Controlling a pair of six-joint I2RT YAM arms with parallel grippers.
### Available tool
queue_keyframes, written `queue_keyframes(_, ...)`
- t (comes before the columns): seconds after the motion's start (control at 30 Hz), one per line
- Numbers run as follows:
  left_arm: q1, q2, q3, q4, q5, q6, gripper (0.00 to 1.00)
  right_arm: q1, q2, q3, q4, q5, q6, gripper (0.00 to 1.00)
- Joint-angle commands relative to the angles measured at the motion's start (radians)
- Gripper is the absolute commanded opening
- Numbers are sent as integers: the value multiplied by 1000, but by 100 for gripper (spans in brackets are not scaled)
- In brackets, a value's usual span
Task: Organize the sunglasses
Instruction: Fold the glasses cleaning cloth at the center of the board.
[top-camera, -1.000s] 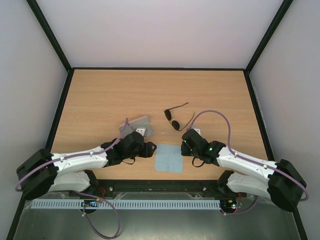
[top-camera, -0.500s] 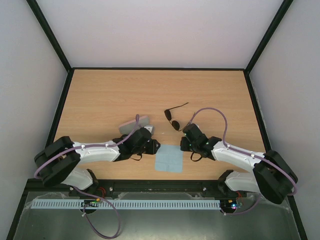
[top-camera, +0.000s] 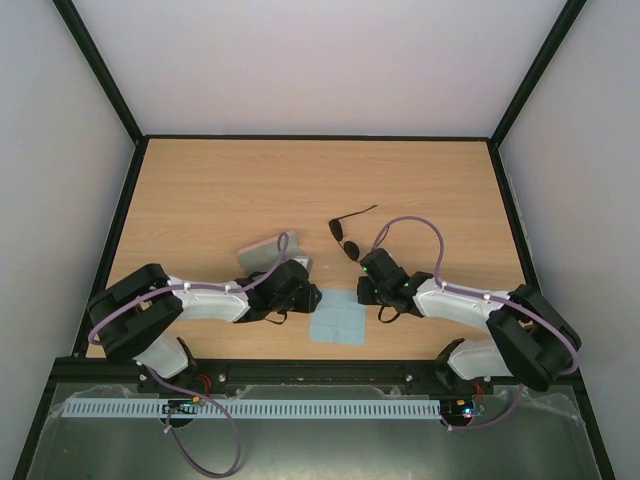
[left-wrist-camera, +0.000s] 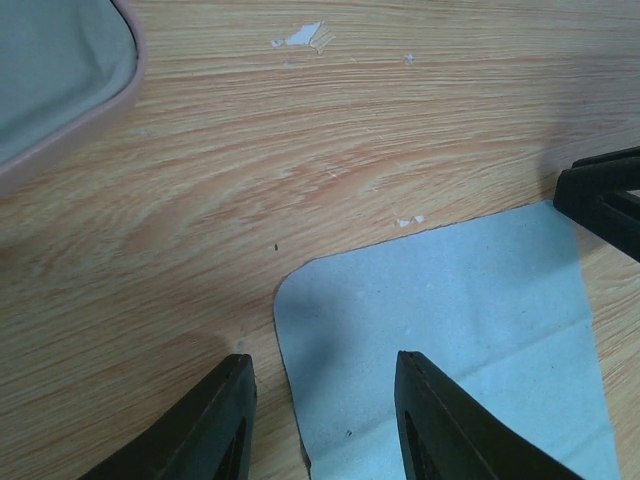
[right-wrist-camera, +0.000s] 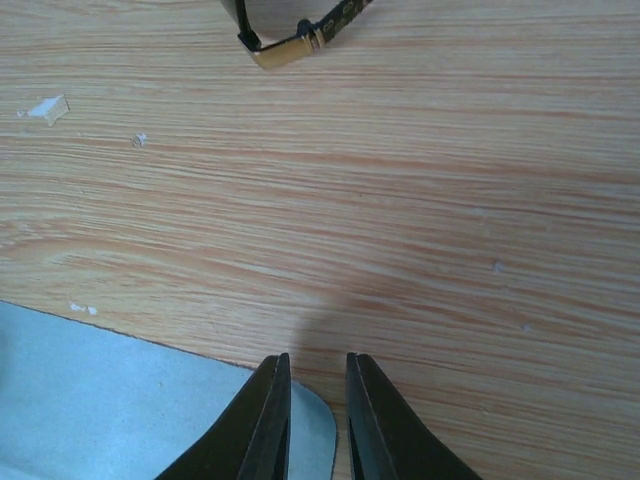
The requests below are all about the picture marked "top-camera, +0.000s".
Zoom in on light blue cleaning cloth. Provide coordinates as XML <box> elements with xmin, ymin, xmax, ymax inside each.
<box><xmin>309</xmin><ymin>289</ymin><xmax>366</xmax><ymax>346</ymax></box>

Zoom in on pink grey glasses case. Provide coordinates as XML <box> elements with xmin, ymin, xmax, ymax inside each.
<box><xmin>237</xmin><ymin>231</ymin><xmax>307</xmax><ymax>273</ymax></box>

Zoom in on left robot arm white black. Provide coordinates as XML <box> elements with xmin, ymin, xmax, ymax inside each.
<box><xmin>88</xmin><ymin>259</ymin><xmax>322</xmax><ymax>392</ymax></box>

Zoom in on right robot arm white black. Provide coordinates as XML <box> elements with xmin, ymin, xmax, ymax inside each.
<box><xmin>357</xmin><ymin>248</ymin><xmax>582</xmax><ymax>392</ymax></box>

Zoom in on black sunglasses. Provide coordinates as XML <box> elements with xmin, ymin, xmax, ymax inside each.
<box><xmin>327</xmin><ymin>203</ymin><xmax>379</xmax><ymax>261</ymax></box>

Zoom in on light blue slotted cable duct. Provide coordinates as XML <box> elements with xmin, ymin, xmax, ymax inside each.
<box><xmin>61</xmin><ymin>398</ymin><xmax>441</xmax><ymax>420</ymax></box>

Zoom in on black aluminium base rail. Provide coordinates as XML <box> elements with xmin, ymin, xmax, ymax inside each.
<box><xmin>52</xmin><ymin>357</ymin><xmax>584</xmax><ymax>389</ymax></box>

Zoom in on black frame post right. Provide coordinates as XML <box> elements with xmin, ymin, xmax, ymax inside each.
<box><xmin>490</xmin><ymin>0</ymin><xmax>589</xmax><ymax>146</ymax></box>

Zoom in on black frame post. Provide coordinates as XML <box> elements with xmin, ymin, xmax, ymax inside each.
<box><xmin>53</xmin><ymin>0</ymin><xmax>144</xmax><ymax>144</ymax></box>
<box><xmin>490</xmin><ymin>0</ymin><xmax>589</xmax><ymax>146</ymax></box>

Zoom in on black frame post left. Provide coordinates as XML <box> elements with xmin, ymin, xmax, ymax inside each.
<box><xmin>53</xmin><ymin>0</ymin><xmax>144</xmax><ymax>144</ymax></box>

